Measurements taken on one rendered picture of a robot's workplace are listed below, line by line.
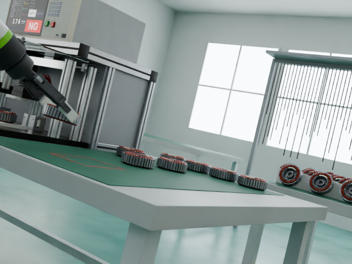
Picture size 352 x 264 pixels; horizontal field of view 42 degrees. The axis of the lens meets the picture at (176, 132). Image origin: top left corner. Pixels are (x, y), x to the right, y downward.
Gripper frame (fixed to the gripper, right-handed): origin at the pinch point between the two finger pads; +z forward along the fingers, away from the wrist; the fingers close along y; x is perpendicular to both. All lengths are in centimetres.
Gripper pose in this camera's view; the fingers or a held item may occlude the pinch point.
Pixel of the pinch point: (61, 112)
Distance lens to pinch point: 139.0
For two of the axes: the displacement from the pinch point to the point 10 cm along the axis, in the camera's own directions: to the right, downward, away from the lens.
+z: 4.9, 6.6, 5.7
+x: -5.9, 7.3, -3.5
